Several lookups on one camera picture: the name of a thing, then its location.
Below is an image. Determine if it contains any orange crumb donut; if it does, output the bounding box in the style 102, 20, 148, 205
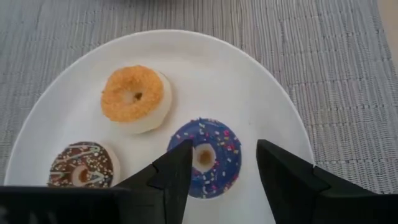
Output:
99, 64, 174, 135

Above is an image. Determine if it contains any purple sprinkled donut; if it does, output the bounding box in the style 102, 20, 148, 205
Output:
167, 117, 243, 200

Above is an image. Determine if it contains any grey woven placemat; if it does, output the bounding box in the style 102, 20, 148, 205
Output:
0, 0, 398, 195

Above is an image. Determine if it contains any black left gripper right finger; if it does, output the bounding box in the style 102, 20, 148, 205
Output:
256, 139, 377, 224

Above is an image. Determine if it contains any chocolate sprinkled striped donut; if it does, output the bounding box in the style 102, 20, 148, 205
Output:
47, 141, 121, 189

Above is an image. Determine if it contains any white round plate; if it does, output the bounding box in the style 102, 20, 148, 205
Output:
2, 29, 315, 224

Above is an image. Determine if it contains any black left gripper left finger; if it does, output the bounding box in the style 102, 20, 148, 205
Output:
114, 139, 194, 224

